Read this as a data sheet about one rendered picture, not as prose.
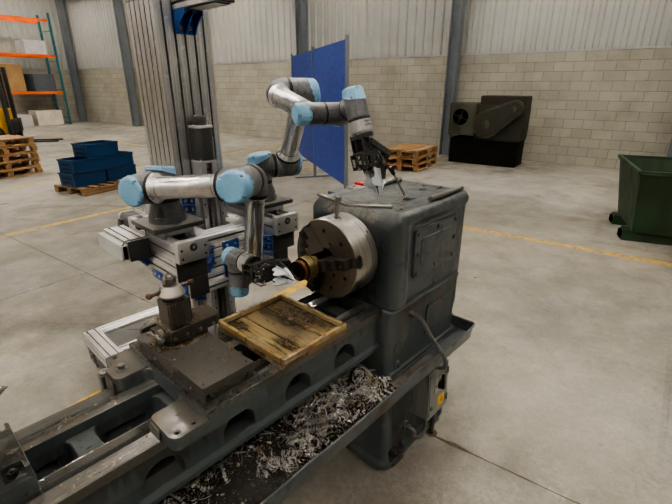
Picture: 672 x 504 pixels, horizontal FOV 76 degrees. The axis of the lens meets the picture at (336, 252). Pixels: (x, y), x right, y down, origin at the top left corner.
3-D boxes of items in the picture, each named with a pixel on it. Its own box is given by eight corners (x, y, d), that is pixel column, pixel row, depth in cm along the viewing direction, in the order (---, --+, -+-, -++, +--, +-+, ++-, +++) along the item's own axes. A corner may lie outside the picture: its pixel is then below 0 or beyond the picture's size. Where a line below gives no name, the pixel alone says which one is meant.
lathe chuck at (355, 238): (310, 273, 185) (314, 204, 172) (367, 303, 167) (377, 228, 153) (295, 280, 179) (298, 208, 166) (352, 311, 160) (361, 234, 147)
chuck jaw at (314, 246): (323, 252, 167) (309, 226, 169) (330, 247, 164) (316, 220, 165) (302, 260, 160) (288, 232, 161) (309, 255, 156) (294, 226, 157)
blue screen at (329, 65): (278, 161, 1029) (273, 53, 945) (311, 160, 1050) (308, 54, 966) (321, 203, 661) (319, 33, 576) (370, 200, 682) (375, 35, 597)
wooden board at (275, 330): (281, 301, 177) (280, 292, 175) (347, 333, 154) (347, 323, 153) (218, 330, 156) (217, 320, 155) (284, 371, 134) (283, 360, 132)
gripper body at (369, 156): (353, 173, 146) (344, 138, 144) (368, 170, 152) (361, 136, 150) (370, 168, 140) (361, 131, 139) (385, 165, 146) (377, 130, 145)
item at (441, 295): (379, 375, 270) (385, 246, 239) (447, 411, 240) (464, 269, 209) (311, 427, 229) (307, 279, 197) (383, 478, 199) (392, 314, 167)
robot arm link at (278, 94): (255, 75, 177) (299, 98, 139) (281, 75, 181) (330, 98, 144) (256, 104, 183) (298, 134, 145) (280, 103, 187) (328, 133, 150)
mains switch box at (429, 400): (428, 419, 234) (442, 283, 204) (457, 435, 223) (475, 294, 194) (392, 456, 210) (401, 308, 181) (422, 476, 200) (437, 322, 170)
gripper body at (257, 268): (262, 288, 149) (241, 278, 157) (281, 280, 155) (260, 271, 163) (261, 268, 147) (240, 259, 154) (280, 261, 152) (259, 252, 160)
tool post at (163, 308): (182, 314, 136) (178, 286, 132) (195, 322, 131) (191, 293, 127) (160, 323, 130) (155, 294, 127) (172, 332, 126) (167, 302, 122)
